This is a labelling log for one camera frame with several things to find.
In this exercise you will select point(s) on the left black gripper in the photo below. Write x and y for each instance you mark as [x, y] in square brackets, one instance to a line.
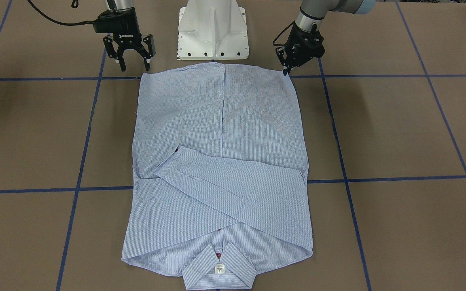
[284, 54]

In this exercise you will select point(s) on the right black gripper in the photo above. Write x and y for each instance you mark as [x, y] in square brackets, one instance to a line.
[124, 25]

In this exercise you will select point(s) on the light blue striped shirt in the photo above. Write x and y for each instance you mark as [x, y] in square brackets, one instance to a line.
[219, 176]

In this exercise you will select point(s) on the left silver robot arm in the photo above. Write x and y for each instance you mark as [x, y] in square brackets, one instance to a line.
[315, 11]

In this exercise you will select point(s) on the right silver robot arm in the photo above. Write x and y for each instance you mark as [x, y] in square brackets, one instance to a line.
[118, 5]

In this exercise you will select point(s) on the white camera stand pedestal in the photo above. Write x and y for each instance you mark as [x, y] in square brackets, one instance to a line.
[212, 30]

